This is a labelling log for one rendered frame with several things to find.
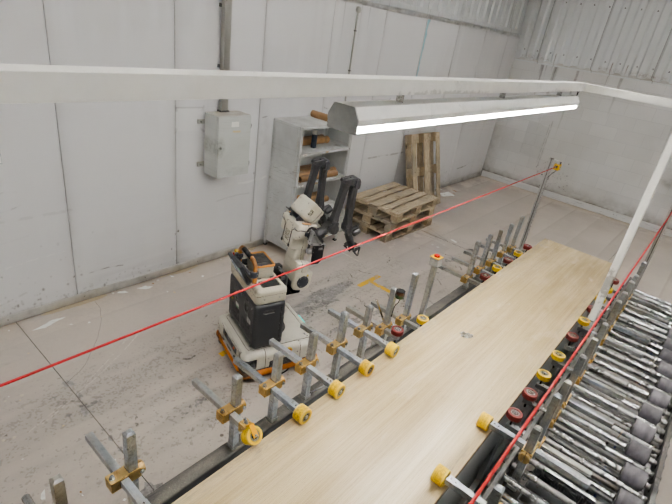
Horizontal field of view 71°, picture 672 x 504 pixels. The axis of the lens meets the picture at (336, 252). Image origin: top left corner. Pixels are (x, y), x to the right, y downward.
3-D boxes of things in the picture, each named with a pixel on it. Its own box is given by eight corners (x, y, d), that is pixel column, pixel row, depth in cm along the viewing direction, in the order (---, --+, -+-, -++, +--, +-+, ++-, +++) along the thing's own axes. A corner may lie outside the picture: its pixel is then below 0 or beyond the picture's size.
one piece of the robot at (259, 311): (250, 364, 359) (257, 269, 323) (225, 324, 399) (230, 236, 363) (289, 354, 377) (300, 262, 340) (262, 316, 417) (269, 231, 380)
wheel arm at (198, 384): (191, 384, 228) (191, 379, 227) (196, 381, 230) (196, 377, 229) (239, 428, 208) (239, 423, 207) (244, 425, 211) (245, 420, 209)
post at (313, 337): (299, 401, 265) (309, 332, 244) (303, 398, 268) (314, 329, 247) (304, 404, 263) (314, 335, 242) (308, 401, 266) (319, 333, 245)
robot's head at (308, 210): (300, 216, 343) (314, 201, 343) (288, 206, 358) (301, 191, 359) (312, 227, 353) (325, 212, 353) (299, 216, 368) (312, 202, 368)
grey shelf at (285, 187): (262, 243, 584) (273, 117, 516) (312, 228, 649) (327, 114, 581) (287, 258, 560) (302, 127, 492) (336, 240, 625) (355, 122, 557)
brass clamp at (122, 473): (104, 484, 177) (103, 475, 175) (138, 464, 187) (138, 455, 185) (112, 495, 174) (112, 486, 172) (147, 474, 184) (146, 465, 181)
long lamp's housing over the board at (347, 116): (326, 126, 147) (329, 100, 144) (559, 105, 320) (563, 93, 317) (355, 135, 141) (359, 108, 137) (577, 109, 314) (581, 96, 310)
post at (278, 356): (266, 424, 247) (273, 352, 226) (271, 421, 250) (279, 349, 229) (270, 428, 245) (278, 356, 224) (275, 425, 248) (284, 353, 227)
